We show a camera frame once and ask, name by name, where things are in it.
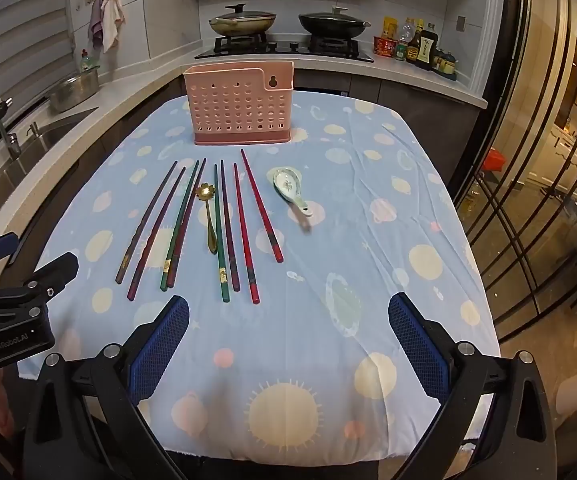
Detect pink perforated utensil holder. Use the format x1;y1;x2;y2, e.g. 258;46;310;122
183;60;295;147

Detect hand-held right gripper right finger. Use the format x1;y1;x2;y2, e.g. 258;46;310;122
387;292;555;480

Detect gold flower spoon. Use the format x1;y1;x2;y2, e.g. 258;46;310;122
195;184;218;255

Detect black wok with lid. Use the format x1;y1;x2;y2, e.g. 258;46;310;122
297;7;372;40

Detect steel kitchen sink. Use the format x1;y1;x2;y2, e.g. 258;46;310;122
0;105;100;243

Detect pink hanging towel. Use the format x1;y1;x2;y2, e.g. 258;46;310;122
88;0;106;49

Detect blue planet print tablecloth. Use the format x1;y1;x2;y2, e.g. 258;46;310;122
18;91;500;461

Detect grey window blinds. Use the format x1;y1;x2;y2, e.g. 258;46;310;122
0;0;77;128

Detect black gas stove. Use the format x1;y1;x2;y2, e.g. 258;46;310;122
194;34;375;64

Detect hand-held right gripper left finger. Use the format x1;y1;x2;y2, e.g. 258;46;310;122
21;295;192;480

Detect steel pot by sink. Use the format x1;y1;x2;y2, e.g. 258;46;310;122
45;66;100;114

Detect beige wok with lid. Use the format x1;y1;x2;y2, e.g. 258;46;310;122
209;3;278;37

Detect glass sliding door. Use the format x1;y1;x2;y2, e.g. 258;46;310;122
454;0;577;356

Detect large dark sauce bottle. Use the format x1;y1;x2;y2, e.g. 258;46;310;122
415;23;441;71

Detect yellow cap sauce bottle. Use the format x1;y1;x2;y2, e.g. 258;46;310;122
407;19;424;64

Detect red chopstick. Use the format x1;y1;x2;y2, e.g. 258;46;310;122
232;162;260;306

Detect white hanging towel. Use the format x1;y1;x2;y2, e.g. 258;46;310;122
100;0;126;54

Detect white ceramic soup spoon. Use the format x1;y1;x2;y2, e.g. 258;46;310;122
273;168;314;218

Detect tray of small bottles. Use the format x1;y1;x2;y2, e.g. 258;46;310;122
433;50;458;81

